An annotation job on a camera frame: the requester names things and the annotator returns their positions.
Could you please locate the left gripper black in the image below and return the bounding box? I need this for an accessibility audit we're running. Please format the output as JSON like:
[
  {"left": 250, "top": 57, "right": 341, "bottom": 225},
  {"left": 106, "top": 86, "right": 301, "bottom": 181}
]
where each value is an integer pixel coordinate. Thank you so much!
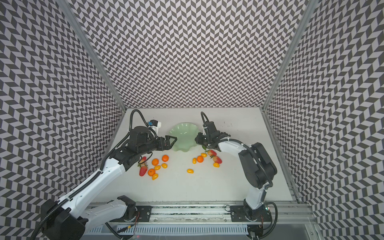
[{"left": 138, "top": 135, "right": 178, "bottom": 156}]

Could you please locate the green wavy glass bowl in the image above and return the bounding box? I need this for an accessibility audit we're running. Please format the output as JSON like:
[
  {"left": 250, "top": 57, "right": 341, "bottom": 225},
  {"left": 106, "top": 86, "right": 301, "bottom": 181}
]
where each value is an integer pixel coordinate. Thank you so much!
[{"left": 169, "top": 123, "right": 199, "bottom": 152}]

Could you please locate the strawberry red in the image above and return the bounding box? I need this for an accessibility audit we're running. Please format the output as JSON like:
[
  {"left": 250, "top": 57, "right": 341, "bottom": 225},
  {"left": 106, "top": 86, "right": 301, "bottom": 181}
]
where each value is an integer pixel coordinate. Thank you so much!
[{"left": 139, "top": 165, "right": 148, "bottom": 177}]

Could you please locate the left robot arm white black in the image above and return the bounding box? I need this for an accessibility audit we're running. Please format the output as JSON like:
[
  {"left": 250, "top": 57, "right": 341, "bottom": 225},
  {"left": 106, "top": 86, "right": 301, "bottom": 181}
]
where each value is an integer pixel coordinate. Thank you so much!
[{"left": 31, "top": 124, "right": 177, "bottom": 240}]

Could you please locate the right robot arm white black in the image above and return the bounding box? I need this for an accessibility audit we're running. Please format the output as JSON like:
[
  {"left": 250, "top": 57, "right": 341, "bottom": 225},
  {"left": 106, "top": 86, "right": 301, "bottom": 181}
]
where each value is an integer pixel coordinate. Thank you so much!
[{"left": 195, "top": 121, "right": 278, "bottom": 222}]

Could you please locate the orange left right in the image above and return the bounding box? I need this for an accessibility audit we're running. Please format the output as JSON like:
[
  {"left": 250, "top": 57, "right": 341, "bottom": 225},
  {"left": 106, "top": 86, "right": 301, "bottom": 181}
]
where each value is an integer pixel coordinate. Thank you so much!
[{"left": 162, "top": 155, "right": 169, "bottom": 162}]

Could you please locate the orange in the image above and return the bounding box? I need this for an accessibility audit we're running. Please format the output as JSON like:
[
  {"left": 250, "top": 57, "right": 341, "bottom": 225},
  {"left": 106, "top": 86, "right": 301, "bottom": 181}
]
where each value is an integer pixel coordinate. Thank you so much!
[
  {"left": 152, "top": 159, "right": 159, "bottom": 166},
  {"left": 197, "top": 156, "right": 204, "bottom": 163},
  {"left": 162, "top": 155, "right": 169, "bottom": 162},
  {"left": 148, "top": 169, "right": 156, "bottom": 177}
]

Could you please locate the orange left upper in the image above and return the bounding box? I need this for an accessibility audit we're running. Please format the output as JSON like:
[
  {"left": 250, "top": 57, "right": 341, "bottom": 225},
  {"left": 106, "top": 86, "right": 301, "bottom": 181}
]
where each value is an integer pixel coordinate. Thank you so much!
[{"left": 152, "top": 159, "right": 159, "bottom": 166}]

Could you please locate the orange left lower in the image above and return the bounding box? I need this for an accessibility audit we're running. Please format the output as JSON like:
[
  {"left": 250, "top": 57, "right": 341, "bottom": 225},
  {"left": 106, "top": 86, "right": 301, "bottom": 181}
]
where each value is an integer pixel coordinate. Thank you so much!
[{"left": 148, "top": 169, "right": 156, "bottom": 177}]

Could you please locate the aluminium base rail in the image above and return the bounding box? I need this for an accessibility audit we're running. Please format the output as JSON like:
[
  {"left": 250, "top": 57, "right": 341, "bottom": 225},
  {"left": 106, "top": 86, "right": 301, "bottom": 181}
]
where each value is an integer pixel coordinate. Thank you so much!
[{"left": 81, "top": 202, "right": 323, "bottom": 240}]

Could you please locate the left corner aluminium post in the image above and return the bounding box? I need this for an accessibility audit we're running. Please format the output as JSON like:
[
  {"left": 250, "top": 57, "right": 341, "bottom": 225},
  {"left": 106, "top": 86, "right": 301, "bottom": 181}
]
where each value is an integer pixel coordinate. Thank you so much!
[{"left": 56, "top": 0, "right": 127, "bottom": 112}]

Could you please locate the corner aluminium post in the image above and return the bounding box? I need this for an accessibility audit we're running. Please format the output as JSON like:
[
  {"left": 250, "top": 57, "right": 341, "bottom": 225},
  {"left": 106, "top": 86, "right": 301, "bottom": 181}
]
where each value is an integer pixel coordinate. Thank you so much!
[
  {"left": 56, "top": 0, "right": 127, "bottom": 112},
  {"left": 262, "top": 0, "right": 319, "bottom": 112}
]

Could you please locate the right corner aluminium post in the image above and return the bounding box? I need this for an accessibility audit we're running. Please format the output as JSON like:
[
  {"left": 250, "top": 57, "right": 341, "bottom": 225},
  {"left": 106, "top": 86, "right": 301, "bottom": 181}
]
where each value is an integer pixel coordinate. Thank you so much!
[{"left": 262, "top": 0, "right": 319, "bottom": 112}]

